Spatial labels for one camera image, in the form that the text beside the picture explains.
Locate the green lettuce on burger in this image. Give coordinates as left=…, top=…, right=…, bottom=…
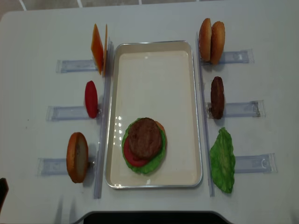
left=122, top=118, right=167, bottom=174

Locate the clear holder rail bottom left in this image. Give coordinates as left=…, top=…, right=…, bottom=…
left=35, top=157, right=96, bottom=177

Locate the orange cheese slice left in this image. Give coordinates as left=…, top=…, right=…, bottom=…
left=91, top=24, right=104, bottom=74

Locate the clear holder rail middle left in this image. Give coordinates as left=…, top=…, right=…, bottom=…
left=46, top=106, right=91, bottom=121

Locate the long clear rail right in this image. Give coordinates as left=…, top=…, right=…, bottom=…
left=196, top=31, right=214, bottom=197

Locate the clear holder rail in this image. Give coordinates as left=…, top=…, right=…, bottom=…
left=46, top=106, right=91, bottom=121
left=235, top=153, right=277, bottom=174
left=56, top=60, right=98, bottom=73
left=200, top=48, right=255, bottom=66
left=205, top=100, right=266, bottom=119
left=35, top=157, right=96, bottom=177

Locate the clear holder rail middle right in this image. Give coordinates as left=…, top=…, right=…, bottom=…
left=205, top=100, right=266, bottom=119

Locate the bun half inner right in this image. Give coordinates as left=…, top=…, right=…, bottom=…
left=210, top=21, right=225, bottom=65

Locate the clear holder rail bottom right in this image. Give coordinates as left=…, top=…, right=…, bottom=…
left=235, top=153, right=277, bottom=174

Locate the black base bottom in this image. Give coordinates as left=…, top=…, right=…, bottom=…
left=77, top=211, right=230, bottom=224

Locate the white metal tray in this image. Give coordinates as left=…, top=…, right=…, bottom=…
left=105, top=41, right=202, bottom=189

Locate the brown meat patty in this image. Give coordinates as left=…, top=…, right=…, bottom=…
left=128, top=118, right=162, bottom=160
left=211, top=77, right=225, bottom=119

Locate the clear holder rail top right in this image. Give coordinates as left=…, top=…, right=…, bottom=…
left=200, top=48, right=255, bottom=66

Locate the long clear rail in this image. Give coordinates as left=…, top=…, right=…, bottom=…
left=93, top=37, right=114, bottom=199
left=196, top=31, right=214, bottom=197

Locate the long clear rail left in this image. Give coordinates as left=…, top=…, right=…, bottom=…
left=93, top=37, right=114, bottom=199

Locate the clear holder rail top left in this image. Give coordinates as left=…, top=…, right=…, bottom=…
left=56, top=60, right=98, bottom=73

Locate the orange cheese slice right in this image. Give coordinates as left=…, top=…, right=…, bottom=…
left=103, top=24, right=108, bottom=76

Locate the green lettuce leaf standing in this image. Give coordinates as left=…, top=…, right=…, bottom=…
left=210, top=127, right=235, bottom=194

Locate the red tomato slice standing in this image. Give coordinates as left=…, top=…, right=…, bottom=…
left=85, top=81, right=98, bottom=119

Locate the orange cheese slice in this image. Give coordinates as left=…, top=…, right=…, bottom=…
left=91, top=24, right=104, bottom=74
left=103, top=24, right=108, bottom=76

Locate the red tomato slice on burger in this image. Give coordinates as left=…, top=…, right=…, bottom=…
left=123, top=138, right=149, bottom=167

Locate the dark object left edge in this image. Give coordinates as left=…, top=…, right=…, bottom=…
left=0, top=178, right=9, bottom=211

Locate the bun half outer right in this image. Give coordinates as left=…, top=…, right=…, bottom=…
left=199, top=18, right=212, bottom=62

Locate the bun half left standing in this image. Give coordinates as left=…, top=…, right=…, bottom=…
left=66, top=132, right=88, bottom=183

